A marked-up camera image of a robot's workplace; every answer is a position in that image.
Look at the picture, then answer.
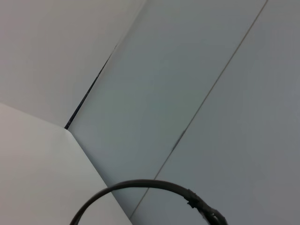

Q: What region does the black round teapot with handle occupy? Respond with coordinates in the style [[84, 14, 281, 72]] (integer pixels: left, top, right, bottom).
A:
[[69, 179, 228, 225]]

